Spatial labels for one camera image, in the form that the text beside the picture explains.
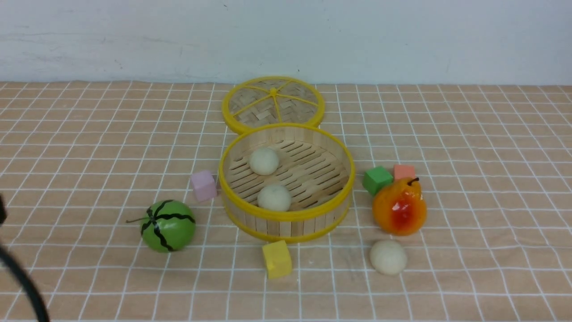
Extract white bun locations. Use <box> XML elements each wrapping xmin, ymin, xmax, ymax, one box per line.
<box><xmin>257</xmin><ymin>184</ymin><xmax>292</xmax><ymax>212</ymax></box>
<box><xmin>369</xmin><ymin>240</ymin><xmax>408</xmax><ymax>275</ymax></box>
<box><xmin>248</xmin><ymin>147</ymin><xmax>280</xmax><ymax>176</ymax></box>

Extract bamboo steamer tray yellow rim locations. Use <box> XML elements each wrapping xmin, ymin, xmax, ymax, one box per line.
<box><xmin>218</xmin><ymin>123</ymin><xmax>356</xmax><ymax>243</ymax></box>

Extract bamboo steamer lid yellow rim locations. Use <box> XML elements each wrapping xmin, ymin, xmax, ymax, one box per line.
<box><xmin>221</xmin><ymin>76</ymin><xmax>325</xmax><ymax>134</ymax></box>

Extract pink cube block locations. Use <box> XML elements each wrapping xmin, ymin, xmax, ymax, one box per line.
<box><xmin>190</xmin><ymin>170</ymin><xmax>217</xmax><ymax>202</ymax></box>

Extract green cube block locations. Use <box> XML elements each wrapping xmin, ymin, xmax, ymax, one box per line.
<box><xmin>362</xmin><ymin>166</ymin><xmax>394</xmax><ymax>196</ymax></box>

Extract yellow cube block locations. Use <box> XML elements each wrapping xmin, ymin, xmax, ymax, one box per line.
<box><xmin>262</xmin><ymin>240</ymin><xmax>292</xmax><ymax>279</ymax></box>

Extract salmon cube block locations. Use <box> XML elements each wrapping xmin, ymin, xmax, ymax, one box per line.
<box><xmin>393</xmin><ymin>164</ymin><xmax>416</xmax><ymax>182</ymax></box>

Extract orange toy pear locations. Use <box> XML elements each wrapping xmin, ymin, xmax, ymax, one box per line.
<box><xmin>372</xmin><ymin>177</ymin><xmax>427</xmax><ymax>236</ymax></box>

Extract green toy watermelon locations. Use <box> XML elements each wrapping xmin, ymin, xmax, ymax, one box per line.
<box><xmin>126</xmin><ymin>199</ymin><xmax>197</xmax><ymax>253</ymax></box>

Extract orange checkered tablecloth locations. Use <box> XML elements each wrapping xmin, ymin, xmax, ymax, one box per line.
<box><xmin>0</xmin><ymin>82</ymin><xmax>572</xmax><ymax>322</ymax></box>

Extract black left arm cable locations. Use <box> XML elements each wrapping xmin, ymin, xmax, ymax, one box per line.
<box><xmin>0</xmin><ymin>195</ymin><xmax>50</xmax><ymax>322</ymax></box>

